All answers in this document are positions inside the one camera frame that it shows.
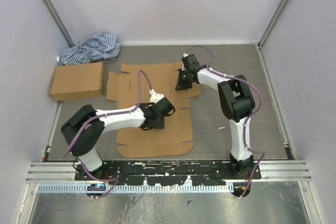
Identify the blue white striped cloth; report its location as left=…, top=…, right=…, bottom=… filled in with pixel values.
left=56, top=33, right=122, bottom=66

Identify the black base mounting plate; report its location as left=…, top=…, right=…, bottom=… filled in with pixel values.
left=91, top=159, right=251, bottom=186

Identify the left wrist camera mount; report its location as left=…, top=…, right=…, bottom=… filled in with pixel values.
left=149, top=89, right=165, bottom=103

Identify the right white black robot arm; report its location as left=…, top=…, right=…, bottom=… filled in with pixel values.
left=175, top=54, right=255, bottom=179

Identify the left aluminium frame post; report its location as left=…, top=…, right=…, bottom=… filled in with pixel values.
left=41, top=0, right=75, bottom=47

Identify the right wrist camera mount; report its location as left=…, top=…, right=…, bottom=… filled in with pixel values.
left=182, top=52, right=195, bottom=60

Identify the closed brown cardboard box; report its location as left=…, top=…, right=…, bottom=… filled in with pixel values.
left=49, top=62, right=104, bottom=101

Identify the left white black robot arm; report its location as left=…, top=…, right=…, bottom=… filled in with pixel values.
left=61, top=97, right=176, bottom=182

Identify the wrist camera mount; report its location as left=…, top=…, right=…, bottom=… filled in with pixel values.
left=149, top=89, right=165, bottom=103
left=182, top=52, right=195, bottom=60

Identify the right aluminium frame post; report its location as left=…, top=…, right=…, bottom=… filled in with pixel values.
left=257, top=0, right=290, bottom=48

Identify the aluminium front rail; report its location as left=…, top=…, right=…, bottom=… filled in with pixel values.
left=26, top=159, right=311, bottom=185

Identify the aluminium frame post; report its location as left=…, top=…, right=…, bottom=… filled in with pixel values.
left=41, top=0, right=75, bottom=47
left=257, top=0, right=290, bottom=48

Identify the slotted grey cable duct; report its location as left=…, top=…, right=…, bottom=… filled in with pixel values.
left=37, top=183, right=234, bottom=194

